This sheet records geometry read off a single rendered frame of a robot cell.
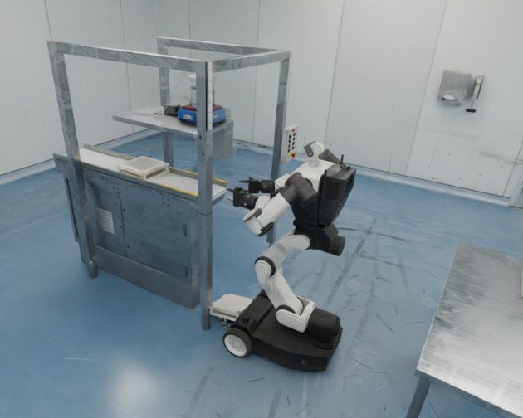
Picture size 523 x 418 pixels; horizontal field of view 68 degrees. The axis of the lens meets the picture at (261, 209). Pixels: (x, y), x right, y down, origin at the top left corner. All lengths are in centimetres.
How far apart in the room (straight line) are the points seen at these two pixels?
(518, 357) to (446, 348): 26
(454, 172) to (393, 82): 140
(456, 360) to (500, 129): 408
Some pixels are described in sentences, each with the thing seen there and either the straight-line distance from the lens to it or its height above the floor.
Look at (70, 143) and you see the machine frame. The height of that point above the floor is 113.
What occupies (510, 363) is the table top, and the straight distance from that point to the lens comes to 179.
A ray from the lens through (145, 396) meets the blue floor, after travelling 255.
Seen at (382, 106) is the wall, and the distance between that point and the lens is 552.
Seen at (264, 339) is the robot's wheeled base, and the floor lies 17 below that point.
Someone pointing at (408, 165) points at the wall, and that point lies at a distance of 564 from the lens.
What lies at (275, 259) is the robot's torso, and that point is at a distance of 237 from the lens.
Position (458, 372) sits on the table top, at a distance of 165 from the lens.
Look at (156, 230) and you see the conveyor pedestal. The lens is 281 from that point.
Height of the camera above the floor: 199
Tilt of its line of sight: 27 degrees down
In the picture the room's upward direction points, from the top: 4 degrees clockwise
